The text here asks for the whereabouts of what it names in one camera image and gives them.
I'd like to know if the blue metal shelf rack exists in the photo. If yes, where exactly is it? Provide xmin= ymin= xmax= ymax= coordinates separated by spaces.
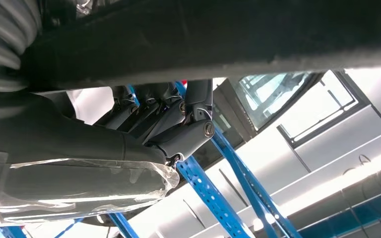
xmin=0 ymin=80 xmax=305 ymax=238

